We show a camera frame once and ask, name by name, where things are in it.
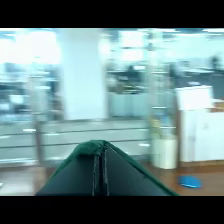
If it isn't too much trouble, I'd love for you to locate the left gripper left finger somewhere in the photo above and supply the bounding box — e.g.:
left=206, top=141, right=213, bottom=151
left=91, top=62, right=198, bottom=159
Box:
left=35, top=153, right=100, bottom=197

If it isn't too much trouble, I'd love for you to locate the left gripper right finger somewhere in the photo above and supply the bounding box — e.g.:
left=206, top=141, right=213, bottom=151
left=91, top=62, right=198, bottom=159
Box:
left=103, top=148, right=172, bottom=197

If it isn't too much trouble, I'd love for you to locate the dark green garment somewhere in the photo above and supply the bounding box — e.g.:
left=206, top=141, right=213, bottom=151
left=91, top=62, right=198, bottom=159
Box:
left=34, top=139, right=180, bottom=197

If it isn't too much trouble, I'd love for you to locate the white cabinet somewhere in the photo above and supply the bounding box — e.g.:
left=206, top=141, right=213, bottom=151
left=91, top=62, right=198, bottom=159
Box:
left=175, top=85, right=224, bottom=164

